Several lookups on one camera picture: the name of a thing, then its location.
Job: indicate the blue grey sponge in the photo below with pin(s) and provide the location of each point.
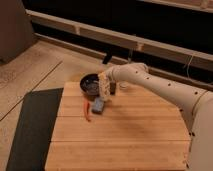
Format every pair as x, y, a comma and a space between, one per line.
98, 105

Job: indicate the white plastic bottle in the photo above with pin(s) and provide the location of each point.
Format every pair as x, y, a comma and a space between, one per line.
104, 86

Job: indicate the black bracket on floor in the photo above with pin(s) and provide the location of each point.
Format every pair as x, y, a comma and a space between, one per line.
107, 58

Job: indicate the wooden shelf rail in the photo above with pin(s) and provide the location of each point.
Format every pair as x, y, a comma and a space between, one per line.
109, 36

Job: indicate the black bowl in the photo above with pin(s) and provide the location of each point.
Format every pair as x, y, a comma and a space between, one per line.
89, 84

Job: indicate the red chili pepper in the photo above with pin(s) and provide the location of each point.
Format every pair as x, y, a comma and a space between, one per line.
86, 110

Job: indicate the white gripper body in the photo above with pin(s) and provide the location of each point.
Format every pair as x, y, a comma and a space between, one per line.
112, 73

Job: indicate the brown cabinet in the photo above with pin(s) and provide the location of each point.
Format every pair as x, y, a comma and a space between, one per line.
16, 32

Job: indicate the dark floor mat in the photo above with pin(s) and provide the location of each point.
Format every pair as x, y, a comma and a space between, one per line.
34, 130

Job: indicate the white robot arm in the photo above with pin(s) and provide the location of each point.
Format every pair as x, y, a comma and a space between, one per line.
196, 105

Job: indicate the small dark cup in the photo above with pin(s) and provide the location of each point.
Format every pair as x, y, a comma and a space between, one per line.
113, 88

